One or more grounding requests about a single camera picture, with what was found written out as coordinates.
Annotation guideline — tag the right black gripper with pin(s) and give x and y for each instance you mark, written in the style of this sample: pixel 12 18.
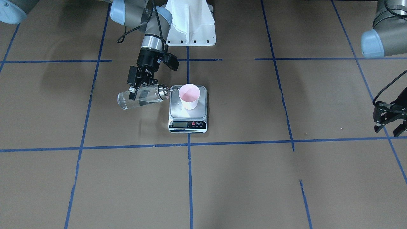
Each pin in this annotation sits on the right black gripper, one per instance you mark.
pixel 148 60

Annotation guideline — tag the pink cup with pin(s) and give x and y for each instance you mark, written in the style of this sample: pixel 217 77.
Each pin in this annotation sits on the pink cup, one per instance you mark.
pixel 189 95

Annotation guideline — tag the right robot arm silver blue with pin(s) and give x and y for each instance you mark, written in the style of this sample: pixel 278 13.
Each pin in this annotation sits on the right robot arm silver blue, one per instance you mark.
pixel 65 31

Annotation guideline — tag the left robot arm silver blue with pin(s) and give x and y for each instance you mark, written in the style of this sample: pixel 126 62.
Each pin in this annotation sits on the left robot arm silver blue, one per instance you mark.
pixel 388 37

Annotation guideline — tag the silver digital kitchen scale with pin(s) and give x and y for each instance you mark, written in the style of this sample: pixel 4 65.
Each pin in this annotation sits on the silver digital kitchen scale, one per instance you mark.
pixel 187 121

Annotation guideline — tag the glass sauce bottle metal spout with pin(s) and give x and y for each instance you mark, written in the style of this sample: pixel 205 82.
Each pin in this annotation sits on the glass sauce bottle metal spout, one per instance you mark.
pixel 145 96

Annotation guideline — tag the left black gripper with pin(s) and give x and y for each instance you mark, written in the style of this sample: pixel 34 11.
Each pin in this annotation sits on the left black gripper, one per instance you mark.
pixel 381 115

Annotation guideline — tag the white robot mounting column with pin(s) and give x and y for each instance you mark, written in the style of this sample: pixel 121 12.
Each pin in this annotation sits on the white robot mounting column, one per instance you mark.
pixel 193 23

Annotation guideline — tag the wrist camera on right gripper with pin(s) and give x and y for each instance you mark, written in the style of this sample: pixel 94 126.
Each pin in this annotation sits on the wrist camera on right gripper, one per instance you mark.
pixel 171 61

